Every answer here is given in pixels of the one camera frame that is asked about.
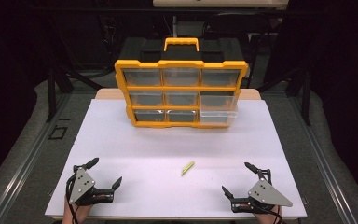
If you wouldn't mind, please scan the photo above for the yellow black organizer box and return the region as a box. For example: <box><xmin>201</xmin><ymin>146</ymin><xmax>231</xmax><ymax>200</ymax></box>
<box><xmin>114</xmin><ymin>37</ymin><xmax>249</xmax><ymax>129</ymax></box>

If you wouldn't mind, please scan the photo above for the set of clear drawers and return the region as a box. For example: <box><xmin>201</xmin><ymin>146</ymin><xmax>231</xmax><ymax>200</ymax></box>
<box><xmin>122</xmin><ymin>68</ymin><xmax>241</xmax><ymax>123</ymax></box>

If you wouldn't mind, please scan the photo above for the person's right hand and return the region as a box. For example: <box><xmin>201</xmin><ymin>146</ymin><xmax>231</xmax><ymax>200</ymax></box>
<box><xmin>253</xmin><ymin>207</ymin><xmax>282</xmax><ymax>224</ymax></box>

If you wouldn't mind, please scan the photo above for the pulled-out clear drawer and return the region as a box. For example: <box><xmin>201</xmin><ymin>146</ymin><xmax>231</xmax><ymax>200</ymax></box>
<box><xmin>199</xmin><ymin>109</ymin><xmax>239</xmax><ymax>126</ymax></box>

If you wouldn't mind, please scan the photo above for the black metal stand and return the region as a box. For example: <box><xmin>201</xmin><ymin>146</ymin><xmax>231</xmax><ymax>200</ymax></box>
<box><xmin>256</xmin><ymin>66</ymin><xmax>312</xmax><ymax>127</ymax></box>
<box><xmin>46</xmin><ymin>65</ymin><xmax>104</xmax><ymax>123</ymax></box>

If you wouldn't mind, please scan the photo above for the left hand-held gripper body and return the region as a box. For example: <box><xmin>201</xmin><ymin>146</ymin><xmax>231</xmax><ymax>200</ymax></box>
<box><xmin>65</xmin><ymin>166</ymin><xmax>116</xmax><ymax>207</ymax></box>

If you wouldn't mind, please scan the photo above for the small yellow-green stick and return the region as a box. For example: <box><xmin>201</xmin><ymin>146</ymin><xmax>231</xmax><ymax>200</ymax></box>
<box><xmin>180</xmin><ymin>161</ymin><xmax>196</xmax><ymax>176</ymax></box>

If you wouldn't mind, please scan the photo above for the person's left hand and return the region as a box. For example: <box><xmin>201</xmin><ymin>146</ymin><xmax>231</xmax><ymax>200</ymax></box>
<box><xmin>62</xmin><ymin>195</ymin><xmax>91</xmax><ymax>224</ymax></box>

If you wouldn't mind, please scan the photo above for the black cable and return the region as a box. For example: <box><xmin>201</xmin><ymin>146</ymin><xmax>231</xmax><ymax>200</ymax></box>
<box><xmin>65</xmin><ymin>173</ymin><xmax>79</xmax><ymax>224</ymax></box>
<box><xmin>259</xmin><ymin>206</ymin><xmax>284</xmax><ymax>224</ymax></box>

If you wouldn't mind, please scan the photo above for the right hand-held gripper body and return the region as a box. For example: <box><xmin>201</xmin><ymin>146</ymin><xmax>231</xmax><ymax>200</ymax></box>
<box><xmin>230</xmin><ymin>169</ymin><xmax>294</xmax><ymax>214</ymax></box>

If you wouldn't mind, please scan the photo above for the grey metal floor rail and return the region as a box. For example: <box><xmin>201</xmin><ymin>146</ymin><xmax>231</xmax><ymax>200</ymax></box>
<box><xmin>0</xmin><ymin>92</ymin><xmax>73</xmax><ymax>224</ymax></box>
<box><xmin>287</xmin><ymin>96</ymin><xmax>358</xmax><ymax>224</ymax></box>

